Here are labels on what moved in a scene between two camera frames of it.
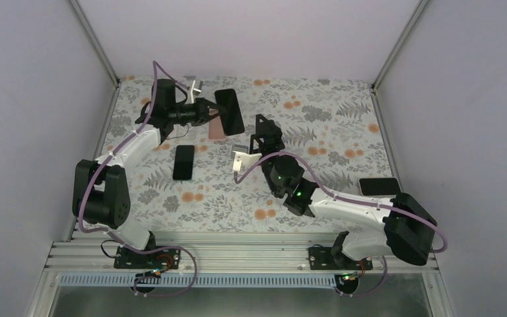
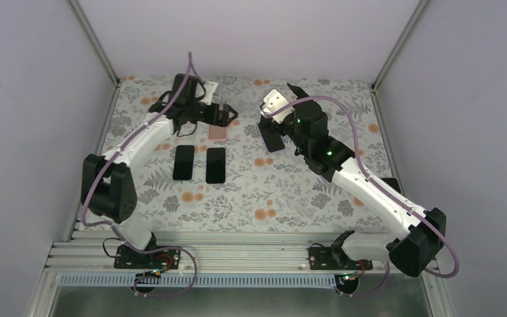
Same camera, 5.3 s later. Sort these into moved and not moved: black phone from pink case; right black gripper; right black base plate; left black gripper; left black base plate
Moved: right black gripper; black phone from pink case
Not moved: right black base plate; left black gripper; left black base plate
